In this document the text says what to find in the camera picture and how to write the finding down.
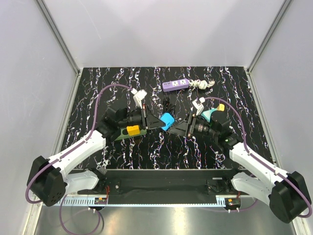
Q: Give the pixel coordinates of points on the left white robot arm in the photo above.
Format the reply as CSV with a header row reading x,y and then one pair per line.
x,y
52,178

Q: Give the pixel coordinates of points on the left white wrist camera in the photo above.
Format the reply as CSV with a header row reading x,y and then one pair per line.
x,y
138,96

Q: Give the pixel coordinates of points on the white slotted cable duct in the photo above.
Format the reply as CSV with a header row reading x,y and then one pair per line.
x,y
85,201

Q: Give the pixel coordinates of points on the green power strip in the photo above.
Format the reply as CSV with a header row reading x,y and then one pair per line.
x,y
125,135

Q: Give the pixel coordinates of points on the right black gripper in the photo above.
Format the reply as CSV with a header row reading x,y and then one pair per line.
x,y
180,129

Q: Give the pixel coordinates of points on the light blue plug adapter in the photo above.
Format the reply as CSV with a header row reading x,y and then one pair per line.
x,y
168,119

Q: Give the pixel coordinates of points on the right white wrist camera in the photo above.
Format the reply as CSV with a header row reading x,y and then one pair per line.
x,y
198,105

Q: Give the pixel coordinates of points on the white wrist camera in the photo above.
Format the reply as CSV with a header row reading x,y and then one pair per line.
x,y
198,105
138,96

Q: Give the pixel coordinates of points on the small orange plug adapter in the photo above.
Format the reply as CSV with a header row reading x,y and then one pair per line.
x,y
220,107

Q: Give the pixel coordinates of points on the teal triangular power strip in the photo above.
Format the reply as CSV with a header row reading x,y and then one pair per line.
x,y
207,114

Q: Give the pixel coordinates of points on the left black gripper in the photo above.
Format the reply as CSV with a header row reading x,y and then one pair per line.
x,y
154,122

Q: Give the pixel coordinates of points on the purple power strip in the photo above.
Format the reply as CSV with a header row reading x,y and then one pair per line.
x,y
175,85

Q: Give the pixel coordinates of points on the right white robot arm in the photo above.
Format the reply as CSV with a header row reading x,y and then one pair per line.
x,y
285,193

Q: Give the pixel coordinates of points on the yellow cube socket adapter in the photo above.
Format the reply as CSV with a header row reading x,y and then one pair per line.
x,y
133,130

